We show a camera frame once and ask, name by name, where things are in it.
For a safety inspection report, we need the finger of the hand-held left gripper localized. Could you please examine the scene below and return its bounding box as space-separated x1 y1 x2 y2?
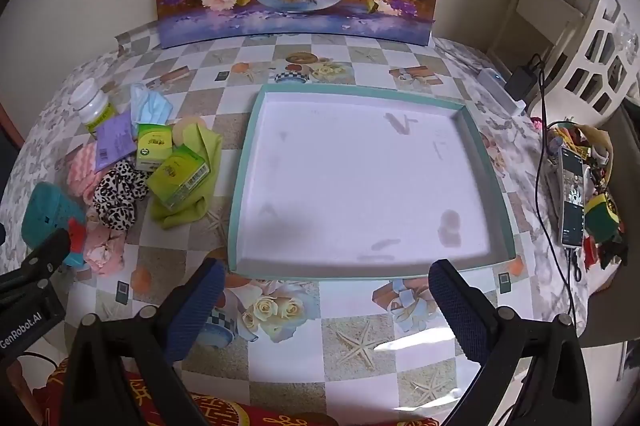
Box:
0 228 71 301

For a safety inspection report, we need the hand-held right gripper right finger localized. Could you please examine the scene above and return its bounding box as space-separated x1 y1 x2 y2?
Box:
427 258 608 426

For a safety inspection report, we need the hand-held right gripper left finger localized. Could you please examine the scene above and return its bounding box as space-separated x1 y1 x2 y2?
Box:
59 257 228 426

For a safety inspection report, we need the pink fluffy cloth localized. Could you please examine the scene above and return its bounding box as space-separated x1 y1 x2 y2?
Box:
82 223 126 277

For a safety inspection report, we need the pink striped cloth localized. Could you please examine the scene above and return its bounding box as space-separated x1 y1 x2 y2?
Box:
67 143 108 207

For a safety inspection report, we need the green tissue pack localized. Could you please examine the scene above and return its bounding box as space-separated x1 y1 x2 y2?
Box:
147 145 210 211
136 123 173 171

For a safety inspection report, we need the white tray with teal rim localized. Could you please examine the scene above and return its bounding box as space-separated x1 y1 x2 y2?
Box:
227 84 517 281

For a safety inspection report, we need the blue face mask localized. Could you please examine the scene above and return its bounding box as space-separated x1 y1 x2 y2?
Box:
130 83 173 131

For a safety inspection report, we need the small red piece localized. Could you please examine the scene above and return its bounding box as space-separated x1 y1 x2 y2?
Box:
67 218 88 251

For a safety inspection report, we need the teal plastic box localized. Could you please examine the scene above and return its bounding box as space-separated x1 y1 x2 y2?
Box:
22 182 86 267

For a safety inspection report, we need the leopard print scrunchie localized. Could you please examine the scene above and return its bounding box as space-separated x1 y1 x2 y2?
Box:
92 160 150 231

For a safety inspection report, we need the checked floral tablecloth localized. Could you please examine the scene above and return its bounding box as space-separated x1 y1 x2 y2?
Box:
10 23 601 417

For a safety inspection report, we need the red patterned cloth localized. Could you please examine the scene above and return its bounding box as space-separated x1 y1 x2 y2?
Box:
47 356 441 426

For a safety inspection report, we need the dark blue cabinet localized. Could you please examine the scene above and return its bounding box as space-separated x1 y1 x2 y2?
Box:
0 103 23 197

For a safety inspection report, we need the purple packet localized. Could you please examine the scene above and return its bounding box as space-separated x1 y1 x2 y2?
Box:
95 113 138 171

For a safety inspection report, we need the green cloth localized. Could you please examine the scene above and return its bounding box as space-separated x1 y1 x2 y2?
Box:
150 123 223 234

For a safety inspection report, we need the smartphone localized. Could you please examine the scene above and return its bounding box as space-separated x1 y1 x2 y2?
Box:
557 146 588 249

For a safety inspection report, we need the white bottle with green label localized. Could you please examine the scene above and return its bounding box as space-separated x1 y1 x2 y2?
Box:
69 78 118 137

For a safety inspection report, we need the pile of colourful trinkets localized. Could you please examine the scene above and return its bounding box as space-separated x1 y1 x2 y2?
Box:
547 121 628 271

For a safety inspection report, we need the beige round puff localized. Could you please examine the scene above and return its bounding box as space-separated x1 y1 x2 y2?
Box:
170 117 208 149

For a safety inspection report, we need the white power strip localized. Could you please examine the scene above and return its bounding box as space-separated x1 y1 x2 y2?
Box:
476 66 527 115

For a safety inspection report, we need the black charger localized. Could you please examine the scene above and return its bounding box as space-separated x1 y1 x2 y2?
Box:
506 64 543 99

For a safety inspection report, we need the white lattice shelf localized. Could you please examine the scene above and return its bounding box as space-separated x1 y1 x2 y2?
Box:
487 0 640 117

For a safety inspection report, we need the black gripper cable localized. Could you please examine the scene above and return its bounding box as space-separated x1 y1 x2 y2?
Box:
17 351 58 369

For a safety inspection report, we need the black charging cable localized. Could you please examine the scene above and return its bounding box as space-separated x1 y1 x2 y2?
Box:
530 53 583 322

